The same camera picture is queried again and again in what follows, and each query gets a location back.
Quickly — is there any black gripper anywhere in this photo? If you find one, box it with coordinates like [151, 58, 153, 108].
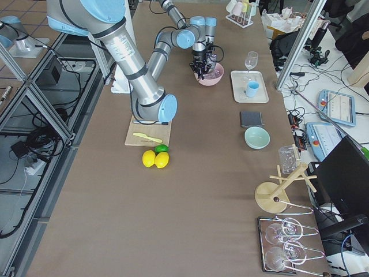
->
[189, 42, 216, 76]

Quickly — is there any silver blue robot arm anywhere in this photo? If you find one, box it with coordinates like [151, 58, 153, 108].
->
[159, 0, 187, 29]
[47, 1, 217, 122]

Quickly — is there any pink bowl with ice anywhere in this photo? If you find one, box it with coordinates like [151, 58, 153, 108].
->
[195, 63, 224, 86]

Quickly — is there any blue cup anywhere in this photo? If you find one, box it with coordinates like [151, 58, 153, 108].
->
[246, 81, 259, 98]

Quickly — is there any pink plastic cup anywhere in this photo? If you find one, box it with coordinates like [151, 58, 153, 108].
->
[226, 0, 243, 16]

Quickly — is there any wooden cup tree stand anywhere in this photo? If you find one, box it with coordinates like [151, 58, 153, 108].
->
[255, 158, 317, 214]

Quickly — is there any cream serving tray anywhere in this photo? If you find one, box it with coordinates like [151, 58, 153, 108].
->
[231, 70, 269, 103]

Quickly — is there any clear wine glass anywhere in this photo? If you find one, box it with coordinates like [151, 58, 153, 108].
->
[243, 51, 258, 83]

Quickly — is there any grey folded cloth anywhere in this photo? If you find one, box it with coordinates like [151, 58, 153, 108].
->
[240, 111, 263, 128]

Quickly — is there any black backpack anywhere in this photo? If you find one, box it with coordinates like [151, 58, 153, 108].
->
[269, 31, 300, 72]

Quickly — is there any wooden cutting board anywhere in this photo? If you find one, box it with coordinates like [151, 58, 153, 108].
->
[125, 116, 172, 147]

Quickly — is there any green bowl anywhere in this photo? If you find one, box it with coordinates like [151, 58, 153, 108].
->
[244, 126, 270, 149]

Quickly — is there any yellow plastic knife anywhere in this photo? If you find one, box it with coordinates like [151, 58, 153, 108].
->
[133, 132, 163, 143]

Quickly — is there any green lime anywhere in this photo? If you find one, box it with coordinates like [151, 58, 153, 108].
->
[154, 144, 169, 153]

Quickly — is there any yellow lemon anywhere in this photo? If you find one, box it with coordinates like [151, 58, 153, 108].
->
[142, 150, 156, 168]
[155, 152, 170, 169]

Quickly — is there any black water bottle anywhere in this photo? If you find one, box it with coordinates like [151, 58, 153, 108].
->
[311, 20, 331, 49]

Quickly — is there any clear glass mug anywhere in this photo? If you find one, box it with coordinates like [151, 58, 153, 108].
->
[278, 145, 299, 174]

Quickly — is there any blue teach pendant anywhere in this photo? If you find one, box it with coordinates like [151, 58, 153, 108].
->
[318, 89, 356, 127]
[305, 122, 344, 162]

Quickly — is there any black monitor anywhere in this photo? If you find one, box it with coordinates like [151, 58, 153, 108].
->
[317, 137, 368, 216]

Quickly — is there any hanging wine glass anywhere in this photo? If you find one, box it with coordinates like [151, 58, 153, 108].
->
[265, 240, 307, 272]
[265, 218, 303, 245]

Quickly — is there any black tray glass rack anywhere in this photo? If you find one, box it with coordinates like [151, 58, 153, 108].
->
[257, 215, 330, 276]

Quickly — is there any white wire cup rack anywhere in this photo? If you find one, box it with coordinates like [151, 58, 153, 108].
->
[225, 1, 258, 28]

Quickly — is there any aluminium frame post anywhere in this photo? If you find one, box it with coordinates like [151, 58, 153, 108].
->
[276, 0, 326, 92]

